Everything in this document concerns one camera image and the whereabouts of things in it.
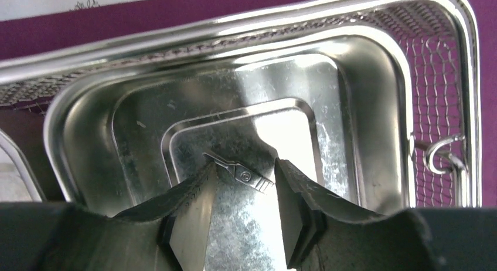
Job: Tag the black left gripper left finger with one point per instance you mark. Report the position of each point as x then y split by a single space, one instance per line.
168 232

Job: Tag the perforated steel instrument tray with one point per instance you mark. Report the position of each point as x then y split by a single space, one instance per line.
375 100

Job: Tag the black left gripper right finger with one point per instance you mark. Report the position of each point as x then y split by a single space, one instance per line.
322 231

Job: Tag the purple cloth wrap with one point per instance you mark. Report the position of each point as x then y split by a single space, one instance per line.
39 34

